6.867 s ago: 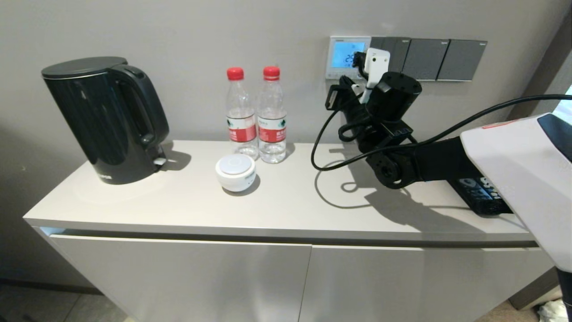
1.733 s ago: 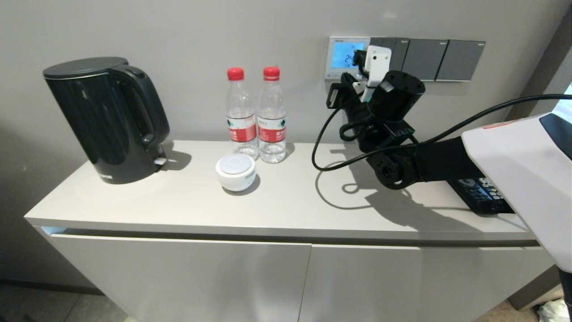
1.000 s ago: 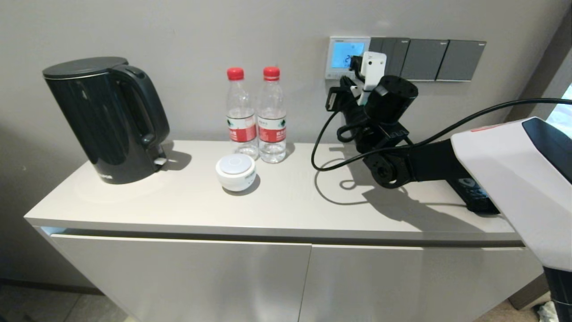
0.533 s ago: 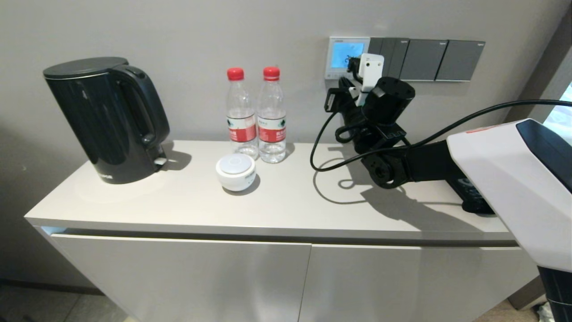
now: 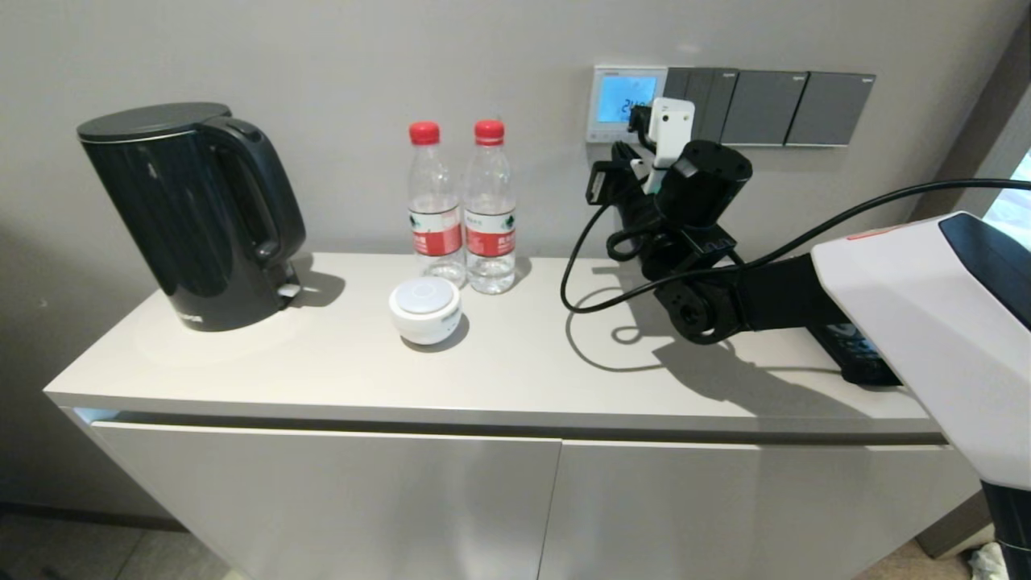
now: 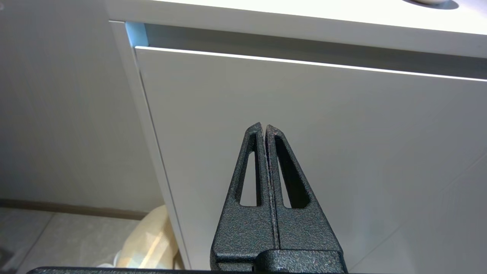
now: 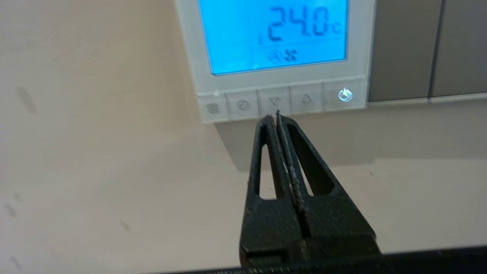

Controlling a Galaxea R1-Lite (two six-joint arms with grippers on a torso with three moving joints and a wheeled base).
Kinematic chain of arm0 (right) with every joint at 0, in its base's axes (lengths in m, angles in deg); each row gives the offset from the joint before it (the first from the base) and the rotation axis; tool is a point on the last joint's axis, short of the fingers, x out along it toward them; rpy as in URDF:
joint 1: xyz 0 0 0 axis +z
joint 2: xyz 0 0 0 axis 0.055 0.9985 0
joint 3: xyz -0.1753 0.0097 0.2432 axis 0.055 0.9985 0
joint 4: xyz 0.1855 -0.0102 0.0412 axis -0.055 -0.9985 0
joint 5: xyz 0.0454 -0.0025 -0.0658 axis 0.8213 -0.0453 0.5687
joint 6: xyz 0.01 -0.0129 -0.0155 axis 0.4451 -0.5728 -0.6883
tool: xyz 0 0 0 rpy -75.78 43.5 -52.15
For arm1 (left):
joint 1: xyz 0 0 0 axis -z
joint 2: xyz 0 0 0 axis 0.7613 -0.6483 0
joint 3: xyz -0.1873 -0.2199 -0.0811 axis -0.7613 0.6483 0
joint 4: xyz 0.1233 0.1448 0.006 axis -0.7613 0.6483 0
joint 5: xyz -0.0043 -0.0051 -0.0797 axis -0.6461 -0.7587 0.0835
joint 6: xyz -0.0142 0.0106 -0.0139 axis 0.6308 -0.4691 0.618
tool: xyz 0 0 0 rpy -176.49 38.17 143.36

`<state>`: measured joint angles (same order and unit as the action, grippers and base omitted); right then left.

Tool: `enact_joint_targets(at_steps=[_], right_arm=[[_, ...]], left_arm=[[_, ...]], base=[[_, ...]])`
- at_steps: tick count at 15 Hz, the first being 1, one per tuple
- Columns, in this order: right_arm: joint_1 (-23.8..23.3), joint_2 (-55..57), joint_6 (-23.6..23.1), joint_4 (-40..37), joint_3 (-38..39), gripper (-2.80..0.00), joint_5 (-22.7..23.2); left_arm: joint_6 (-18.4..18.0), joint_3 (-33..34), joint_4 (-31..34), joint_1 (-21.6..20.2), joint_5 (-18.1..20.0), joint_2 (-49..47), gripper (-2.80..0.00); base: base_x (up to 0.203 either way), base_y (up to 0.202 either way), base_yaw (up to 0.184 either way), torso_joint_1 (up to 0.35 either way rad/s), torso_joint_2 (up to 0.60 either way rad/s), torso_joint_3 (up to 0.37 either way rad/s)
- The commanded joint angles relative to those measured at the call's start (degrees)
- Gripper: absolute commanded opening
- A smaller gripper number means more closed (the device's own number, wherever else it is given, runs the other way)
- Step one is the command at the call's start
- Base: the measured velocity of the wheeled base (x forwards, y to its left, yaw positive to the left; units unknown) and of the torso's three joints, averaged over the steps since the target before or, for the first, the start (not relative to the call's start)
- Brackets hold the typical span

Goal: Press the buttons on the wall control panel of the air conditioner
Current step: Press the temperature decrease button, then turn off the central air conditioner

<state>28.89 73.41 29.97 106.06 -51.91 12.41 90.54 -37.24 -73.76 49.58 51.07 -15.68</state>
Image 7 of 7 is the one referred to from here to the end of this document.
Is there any grey triple rocker wall switch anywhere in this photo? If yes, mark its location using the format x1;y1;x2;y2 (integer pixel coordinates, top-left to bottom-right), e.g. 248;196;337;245
368;0;487;106

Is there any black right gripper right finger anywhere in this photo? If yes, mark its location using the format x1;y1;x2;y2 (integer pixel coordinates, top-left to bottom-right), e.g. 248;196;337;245
276;110;382;262

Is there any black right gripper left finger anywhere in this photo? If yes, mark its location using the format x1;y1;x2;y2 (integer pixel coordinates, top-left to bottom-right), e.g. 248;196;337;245
239;114;306;268

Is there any wall thermostat with screen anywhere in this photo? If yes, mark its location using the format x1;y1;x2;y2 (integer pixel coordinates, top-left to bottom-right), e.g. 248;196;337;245
174;0;377;124

